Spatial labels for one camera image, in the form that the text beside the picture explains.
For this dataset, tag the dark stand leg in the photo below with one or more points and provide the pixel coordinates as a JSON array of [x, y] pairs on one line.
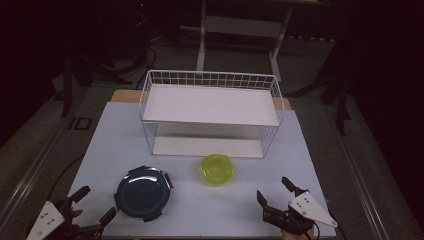
[[67, 90], [341, 100]]

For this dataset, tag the person's right hand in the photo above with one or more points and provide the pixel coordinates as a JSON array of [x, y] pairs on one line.
[[298, 236]]

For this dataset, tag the green lidded clear container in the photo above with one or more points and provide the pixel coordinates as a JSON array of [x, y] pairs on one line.
[[216, 169]]

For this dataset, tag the person's left hand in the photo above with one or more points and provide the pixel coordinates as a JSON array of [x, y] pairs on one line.
[[77, 212]]

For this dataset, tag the white metal stand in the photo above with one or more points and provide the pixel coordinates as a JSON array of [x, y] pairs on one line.
[[201, 50]]

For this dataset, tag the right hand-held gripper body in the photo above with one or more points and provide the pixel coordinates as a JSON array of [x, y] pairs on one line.
[[310, 210]]

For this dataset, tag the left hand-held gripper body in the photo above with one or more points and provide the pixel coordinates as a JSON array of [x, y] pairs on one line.
[[45, 221]]

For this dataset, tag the floor outlet box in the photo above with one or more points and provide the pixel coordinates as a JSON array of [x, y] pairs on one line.
[[80, 123]]

